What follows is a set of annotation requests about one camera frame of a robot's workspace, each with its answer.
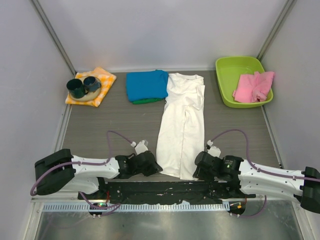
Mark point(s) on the folded blue t-shirt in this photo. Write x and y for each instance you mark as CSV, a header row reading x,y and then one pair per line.
x,y
146,85

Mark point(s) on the beige ceramic plate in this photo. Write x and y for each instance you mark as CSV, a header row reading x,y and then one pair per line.
x,y
89,96

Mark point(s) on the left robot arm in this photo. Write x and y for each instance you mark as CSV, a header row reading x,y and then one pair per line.
x,y
64,171

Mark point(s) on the dark blue mug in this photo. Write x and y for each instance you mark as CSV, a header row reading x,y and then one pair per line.
x,y
91,84

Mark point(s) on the orange checkered cloth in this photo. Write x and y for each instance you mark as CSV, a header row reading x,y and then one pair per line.
x,y
107,79

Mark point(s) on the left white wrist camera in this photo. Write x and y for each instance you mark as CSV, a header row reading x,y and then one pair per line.
x,y
140,147

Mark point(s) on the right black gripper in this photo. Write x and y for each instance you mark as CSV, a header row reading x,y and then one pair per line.
x,y
199,174

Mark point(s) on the dark green mug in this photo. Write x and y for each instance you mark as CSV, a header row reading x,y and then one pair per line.
x,y
76,88

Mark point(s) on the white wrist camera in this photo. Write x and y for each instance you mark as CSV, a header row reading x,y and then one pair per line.
x,y
212,150
140,147

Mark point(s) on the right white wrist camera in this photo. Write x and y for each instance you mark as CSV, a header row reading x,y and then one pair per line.
x,y
212,150

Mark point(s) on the folded green t-shirt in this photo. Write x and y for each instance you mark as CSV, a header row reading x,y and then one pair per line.
x,y
146,101

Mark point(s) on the pink t-shirt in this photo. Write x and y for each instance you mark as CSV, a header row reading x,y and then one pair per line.
x,y
253,88

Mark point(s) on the white slotted cable duct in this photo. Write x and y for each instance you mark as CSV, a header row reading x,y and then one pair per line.
x,y
52,207

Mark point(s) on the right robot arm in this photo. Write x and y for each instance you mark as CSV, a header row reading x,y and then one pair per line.
x,y
235,177

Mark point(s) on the green plastic basin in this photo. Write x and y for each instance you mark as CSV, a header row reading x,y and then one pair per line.
x,y
228,71

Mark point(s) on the white printed t-shirt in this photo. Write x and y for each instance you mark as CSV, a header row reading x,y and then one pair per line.
x,y
182,130

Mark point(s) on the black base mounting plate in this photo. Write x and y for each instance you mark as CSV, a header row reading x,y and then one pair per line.
x,y
166,192

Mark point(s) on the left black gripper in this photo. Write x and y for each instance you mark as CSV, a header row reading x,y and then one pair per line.
x,y
154,167

